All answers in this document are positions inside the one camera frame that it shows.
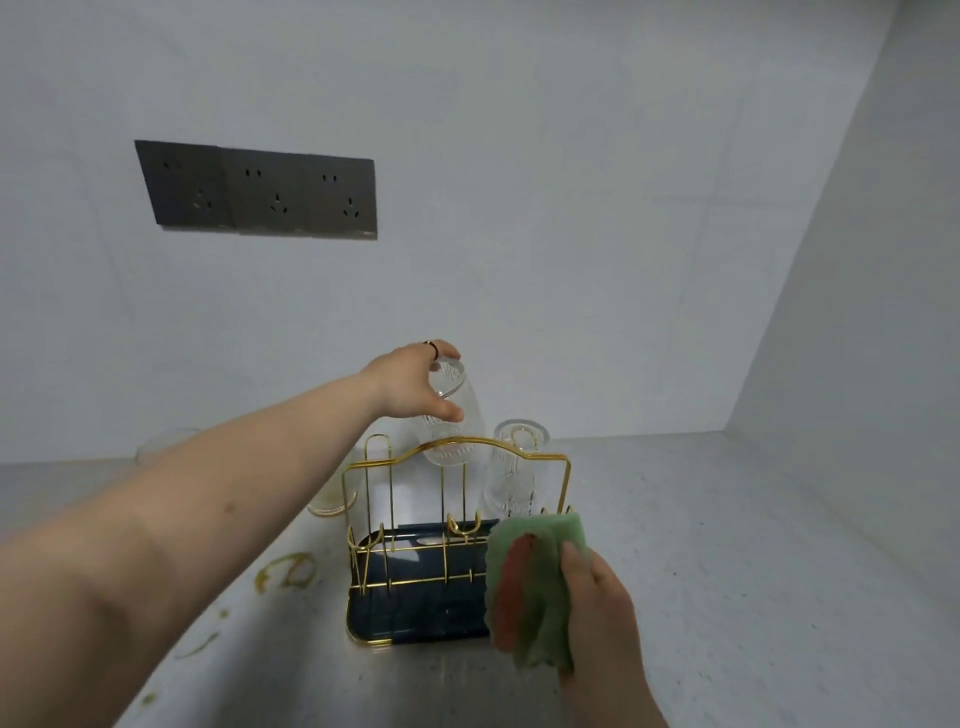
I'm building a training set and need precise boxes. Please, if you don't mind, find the person's right forearm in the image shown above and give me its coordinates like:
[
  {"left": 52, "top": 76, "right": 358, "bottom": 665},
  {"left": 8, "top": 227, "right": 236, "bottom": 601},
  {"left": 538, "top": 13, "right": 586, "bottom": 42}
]
[{"left": 568, "top": 678, "right": 670, "bottom": 728}]

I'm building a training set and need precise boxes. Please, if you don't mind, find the single embossed clear glass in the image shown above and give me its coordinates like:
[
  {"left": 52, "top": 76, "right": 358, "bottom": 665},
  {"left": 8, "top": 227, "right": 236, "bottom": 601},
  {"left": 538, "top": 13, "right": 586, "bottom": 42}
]
[
  {"left": 483, "top": 419, "right": 554, "bottom": 520},
  {"left": 419, "top": 357, "right": 487, "bottom": 468}
]

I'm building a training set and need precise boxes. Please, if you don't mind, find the person's right hand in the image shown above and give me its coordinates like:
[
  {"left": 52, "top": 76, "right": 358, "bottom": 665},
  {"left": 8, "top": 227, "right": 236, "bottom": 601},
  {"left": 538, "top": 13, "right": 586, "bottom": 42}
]
[{"left": 558, "top": 541, "right": 652, "bottom": 703}]

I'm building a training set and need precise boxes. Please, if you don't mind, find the gold wire cup rack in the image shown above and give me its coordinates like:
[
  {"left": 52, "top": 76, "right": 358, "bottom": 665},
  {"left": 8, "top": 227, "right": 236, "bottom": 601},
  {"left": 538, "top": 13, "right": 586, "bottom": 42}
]
[{"left": 341, "top": 433, "right": 575, "bottom": 649}]

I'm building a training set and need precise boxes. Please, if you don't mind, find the person's left hand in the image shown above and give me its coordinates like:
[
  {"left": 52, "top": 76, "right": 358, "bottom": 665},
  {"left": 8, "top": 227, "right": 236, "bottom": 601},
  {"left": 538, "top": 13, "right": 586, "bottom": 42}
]
[{"left": 359, "top": 339, "right": 466, "bottom": 424}]

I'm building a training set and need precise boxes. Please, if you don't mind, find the person's left forearm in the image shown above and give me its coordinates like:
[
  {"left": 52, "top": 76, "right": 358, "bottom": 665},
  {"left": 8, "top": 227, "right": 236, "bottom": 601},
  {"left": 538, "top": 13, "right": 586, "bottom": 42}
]
[{"left": 0, "top": 371, "right": 384, "bottom": 728}]

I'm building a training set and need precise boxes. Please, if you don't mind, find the cluster of embossed glasses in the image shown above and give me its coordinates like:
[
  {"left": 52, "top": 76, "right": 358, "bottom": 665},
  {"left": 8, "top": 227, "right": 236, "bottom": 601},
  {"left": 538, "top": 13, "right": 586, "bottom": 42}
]
[{"left": 134, "top": 427, "right": 363, "bottom": 520}]

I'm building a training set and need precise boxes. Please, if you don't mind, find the green cloth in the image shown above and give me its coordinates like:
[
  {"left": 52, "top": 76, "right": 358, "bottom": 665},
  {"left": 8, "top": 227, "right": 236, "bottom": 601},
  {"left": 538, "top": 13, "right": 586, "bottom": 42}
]
[{"left": 483, "top": 509, "right": 589, "bottom": 671}]

